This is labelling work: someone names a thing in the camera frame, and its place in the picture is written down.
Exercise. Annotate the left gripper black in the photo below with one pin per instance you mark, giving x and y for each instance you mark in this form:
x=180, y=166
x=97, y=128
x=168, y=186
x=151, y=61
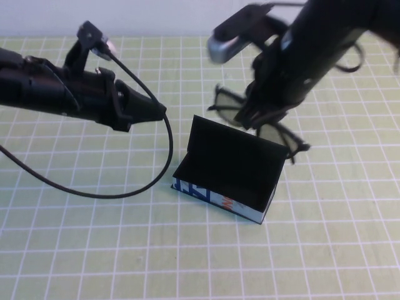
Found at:
x=78, y=93

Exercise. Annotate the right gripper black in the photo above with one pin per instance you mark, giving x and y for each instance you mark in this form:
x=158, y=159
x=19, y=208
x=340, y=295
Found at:
x=297, y=62

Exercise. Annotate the black frame glasses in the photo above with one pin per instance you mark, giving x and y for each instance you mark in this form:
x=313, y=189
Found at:
x=229, y=106

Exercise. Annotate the black glasses case box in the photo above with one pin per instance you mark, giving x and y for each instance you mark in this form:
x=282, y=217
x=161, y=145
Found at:
x=225, y=156

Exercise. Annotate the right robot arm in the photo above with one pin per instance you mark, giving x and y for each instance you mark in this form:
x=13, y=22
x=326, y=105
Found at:
x=337, y=12

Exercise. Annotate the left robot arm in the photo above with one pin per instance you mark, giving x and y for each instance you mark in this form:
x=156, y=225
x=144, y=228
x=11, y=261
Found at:
x=9, y=81

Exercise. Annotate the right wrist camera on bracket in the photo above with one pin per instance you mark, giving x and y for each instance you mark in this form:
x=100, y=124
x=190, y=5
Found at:
x=225, y=50

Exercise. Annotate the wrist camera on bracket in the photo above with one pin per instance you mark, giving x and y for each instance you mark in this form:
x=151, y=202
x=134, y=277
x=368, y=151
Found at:
x=90, y=34
x=225, y=50

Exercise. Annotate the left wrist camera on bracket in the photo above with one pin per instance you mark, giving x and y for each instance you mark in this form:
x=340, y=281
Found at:
x=90, y=34

